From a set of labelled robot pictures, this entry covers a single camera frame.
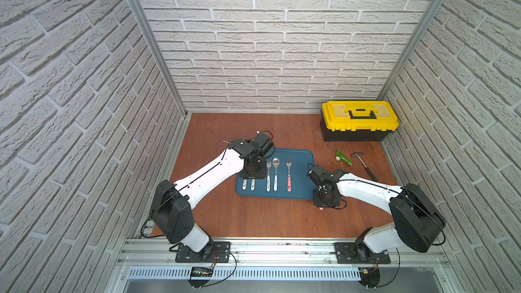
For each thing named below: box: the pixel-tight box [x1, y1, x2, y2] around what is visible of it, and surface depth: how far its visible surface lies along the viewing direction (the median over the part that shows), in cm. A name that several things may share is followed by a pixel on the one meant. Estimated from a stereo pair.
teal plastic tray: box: [235, 147, 315, 201], surface depth 92 cm
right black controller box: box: [358, 267, 381, 291], surface depth 72 cm
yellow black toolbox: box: [320, 100, 400, 142], surface depth 99 cm
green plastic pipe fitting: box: [335, 149, 353, 167], surface depth 102 cm
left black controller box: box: [187, 266, 214, 289], surface depth 73 cm
